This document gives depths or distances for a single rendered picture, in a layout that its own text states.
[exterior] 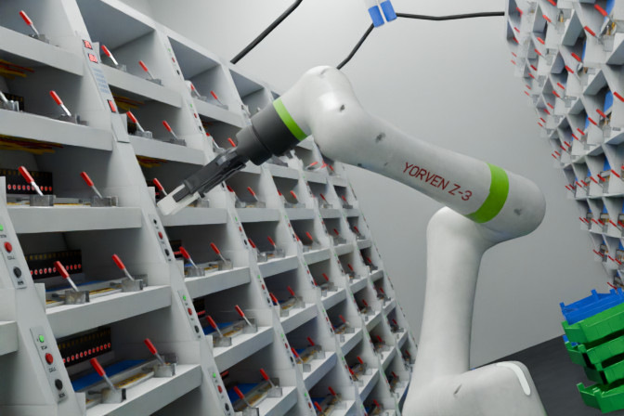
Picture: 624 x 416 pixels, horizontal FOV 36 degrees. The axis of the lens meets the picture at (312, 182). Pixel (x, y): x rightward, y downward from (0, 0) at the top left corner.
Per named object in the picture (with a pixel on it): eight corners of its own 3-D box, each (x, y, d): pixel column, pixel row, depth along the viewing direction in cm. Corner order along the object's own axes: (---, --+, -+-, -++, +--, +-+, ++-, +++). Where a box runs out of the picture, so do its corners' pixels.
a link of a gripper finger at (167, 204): (194, 195, 180) (193, 195, 179) (165, 216, 181) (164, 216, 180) (186, 182, 181) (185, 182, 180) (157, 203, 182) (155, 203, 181)
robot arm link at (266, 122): (277, 100, 184) (266, 95, 175) (310, 149, 182) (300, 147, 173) (252, 119, 185) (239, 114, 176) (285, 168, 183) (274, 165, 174)
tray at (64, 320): (172, 305, 214) (169, 262, 214) (46, 342, 154) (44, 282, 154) (88, 308, 217) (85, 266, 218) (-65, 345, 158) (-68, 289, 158)
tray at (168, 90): (182, 108, 288) (179, 62, 288) (100, 81, 228) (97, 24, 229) (119, 113, 292) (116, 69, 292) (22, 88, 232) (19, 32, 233)
